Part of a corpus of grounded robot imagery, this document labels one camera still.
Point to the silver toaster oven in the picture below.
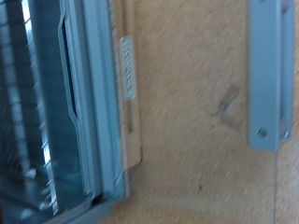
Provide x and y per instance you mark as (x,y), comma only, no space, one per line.
(67,140)

